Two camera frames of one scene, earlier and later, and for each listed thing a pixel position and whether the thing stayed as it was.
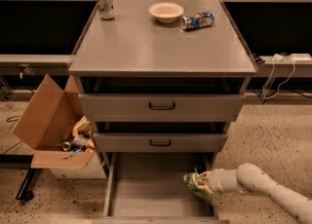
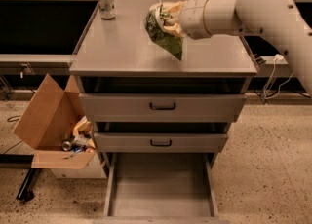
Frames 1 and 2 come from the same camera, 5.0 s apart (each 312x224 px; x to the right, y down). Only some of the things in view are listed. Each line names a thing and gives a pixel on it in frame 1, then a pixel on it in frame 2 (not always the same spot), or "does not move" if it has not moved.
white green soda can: [105, 3] does not move
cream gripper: [214, 180] → [192, 17]
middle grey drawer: [155, 142] does not move
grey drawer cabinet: [162, 78] does not move
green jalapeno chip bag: [189, 180] → [171, 44]
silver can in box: [66, 146] does not move
